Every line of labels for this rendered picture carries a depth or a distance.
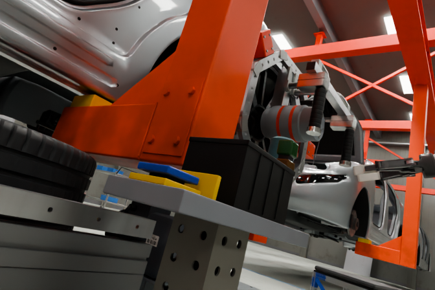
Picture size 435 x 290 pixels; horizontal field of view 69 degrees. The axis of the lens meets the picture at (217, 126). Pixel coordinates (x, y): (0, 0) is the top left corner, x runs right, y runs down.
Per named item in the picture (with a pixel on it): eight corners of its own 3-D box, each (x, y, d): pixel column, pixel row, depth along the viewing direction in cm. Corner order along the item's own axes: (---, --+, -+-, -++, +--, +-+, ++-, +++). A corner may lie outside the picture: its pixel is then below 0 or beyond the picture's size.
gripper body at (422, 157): (432, 156, 102) (399, 161, 106) (433, 148, 95) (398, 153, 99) (439, 180, 98) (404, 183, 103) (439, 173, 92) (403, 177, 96)
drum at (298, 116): (272, 145, 132) (278, 114, 136) (322, 148, 119) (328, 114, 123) (255, 133, 122) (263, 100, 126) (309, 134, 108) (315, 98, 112)
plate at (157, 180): (164, 190, 54) (166, 184, 54) (199, 197, 49) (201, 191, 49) (127, 178, 48) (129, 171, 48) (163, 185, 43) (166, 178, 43)
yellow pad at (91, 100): (101, 122, 127) (105, 111, 129) (122, 122, 118) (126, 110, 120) (68, 107, 117) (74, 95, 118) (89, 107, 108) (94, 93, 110)
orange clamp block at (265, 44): (257, 55, 124) (252, 32, 121) (275, 52, 119) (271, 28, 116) (248, 59, 119) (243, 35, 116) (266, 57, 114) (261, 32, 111)
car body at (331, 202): (322, 241, 794) (331, 178, 839) (408, 262, 677) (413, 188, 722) (200, 198, 434) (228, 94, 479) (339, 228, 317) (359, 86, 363)
